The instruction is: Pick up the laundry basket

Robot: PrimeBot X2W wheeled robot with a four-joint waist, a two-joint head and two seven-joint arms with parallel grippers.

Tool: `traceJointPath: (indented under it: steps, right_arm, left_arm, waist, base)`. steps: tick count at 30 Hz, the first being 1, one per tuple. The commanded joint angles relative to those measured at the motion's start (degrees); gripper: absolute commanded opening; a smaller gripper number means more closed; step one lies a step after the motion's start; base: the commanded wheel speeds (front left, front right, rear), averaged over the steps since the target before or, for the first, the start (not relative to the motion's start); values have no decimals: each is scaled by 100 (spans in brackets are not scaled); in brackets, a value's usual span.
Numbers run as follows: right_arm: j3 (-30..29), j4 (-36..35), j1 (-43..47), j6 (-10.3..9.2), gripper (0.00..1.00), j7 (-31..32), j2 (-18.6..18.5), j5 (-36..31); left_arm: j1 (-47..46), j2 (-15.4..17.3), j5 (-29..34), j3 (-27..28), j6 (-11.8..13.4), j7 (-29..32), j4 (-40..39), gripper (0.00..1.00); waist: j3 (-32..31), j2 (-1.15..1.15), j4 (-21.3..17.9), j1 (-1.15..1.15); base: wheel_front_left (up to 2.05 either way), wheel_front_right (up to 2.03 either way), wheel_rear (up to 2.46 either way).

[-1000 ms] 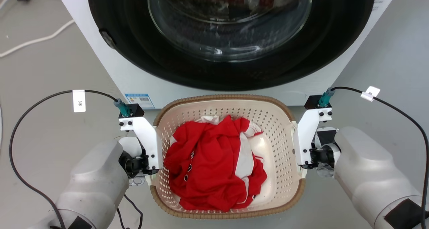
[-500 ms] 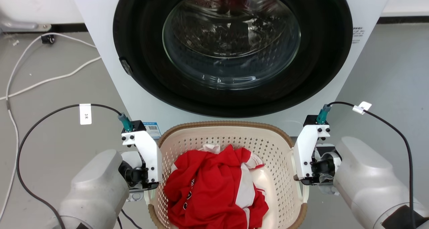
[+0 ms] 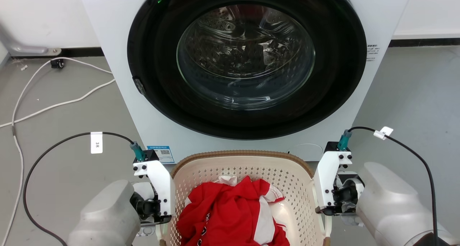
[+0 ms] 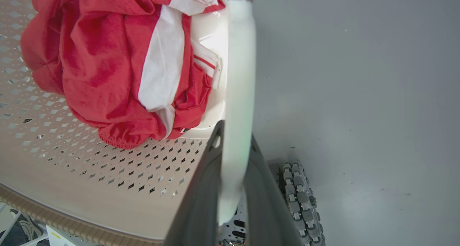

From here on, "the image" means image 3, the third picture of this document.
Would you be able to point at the white text sticker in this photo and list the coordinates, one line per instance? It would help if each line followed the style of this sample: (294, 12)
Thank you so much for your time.
(372, 52)

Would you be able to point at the black round glass washer door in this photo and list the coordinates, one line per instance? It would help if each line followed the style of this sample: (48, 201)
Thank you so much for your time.
(334, 77)

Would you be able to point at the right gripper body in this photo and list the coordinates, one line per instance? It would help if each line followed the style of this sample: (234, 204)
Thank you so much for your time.
(346, 195)

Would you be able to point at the cream perforated laundry basket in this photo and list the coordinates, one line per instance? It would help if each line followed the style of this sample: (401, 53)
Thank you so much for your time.
(287, 174)

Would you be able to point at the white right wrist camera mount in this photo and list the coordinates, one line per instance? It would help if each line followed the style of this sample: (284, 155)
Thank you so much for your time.
(325, 177)

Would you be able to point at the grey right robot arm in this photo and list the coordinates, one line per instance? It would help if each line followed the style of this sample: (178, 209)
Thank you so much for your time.
(391, 206)

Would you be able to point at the small black plug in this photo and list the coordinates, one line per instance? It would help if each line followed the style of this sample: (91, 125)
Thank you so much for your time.
(57, 63)

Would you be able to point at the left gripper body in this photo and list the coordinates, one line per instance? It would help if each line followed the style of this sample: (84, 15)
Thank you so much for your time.
(143, 206)

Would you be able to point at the blue energy label sticker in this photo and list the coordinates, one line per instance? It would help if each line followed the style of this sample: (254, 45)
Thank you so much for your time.
(161, 154)

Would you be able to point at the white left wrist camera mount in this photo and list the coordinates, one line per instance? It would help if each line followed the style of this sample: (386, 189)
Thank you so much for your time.
(160, 183)

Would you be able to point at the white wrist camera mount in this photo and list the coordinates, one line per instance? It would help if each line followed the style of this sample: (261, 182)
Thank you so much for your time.
(325, 177)
(160, 183)

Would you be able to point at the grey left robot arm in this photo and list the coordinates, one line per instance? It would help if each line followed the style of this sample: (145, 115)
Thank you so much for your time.
(107, 217)

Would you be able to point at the white front-load washing machine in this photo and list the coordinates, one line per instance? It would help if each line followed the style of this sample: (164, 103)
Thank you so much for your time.
(118, 59)

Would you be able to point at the red and white garment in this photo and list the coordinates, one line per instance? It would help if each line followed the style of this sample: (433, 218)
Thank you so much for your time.
(230, 213)

